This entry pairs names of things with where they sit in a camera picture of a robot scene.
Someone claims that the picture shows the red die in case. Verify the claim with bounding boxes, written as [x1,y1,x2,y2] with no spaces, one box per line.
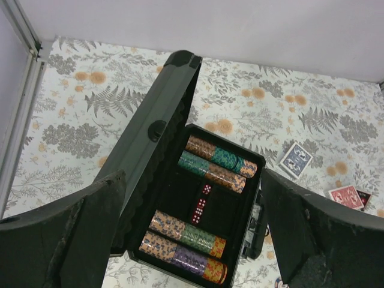
[193,206,203,218]
[202,184,212,195]
[191,213,201,225]
[197,199,206,210]

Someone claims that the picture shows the top poker chip row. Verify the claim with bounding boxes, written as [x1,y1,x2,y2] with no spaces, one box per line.
[185,136,257,178]

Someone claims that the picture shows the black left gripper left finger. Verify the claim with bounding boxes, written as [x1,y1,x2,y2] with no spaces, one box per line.
[1,170,126,287]

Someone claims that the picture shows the bottom poker chip row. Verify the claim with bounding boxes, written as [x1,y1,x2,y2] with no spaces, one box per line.
[139,231,227,284]

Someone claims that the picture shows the red playing card deck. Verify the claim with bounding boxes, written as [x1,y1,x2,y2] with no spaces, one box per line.
[328,185,364,210]

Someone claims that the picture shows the black poker set case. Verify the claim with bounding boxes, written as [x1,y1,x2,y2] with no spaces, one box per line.
[98,50,266,287]

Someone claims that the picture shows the black triangular all-in button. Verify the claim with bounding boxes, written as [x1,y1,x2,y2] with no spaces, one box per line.
[357,189,372,211]

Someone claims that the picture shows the poker chip row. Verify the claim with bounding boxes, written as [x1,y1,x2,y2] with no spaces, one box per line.
[139,231,227,284]
[178,151,247,194]
[185,136,257,178]
[149,210,226,259]

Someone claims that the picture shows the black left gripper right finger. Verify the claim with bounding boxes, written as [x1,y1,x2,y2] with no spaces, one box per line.
[261,169,383,287]

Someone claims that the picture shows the blue playing card deck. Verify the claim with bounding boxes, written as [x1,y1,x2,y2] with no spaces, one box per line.
[280,142,313,179]

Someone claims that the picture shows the floral patterned table mat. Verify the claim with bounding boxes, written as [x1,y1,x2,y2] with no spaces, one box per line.
[0,35,384,288]

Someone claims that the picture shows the aluminium left frame post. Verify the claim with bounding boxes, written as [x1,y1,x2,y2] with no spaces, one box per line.
[1,1,45,212]

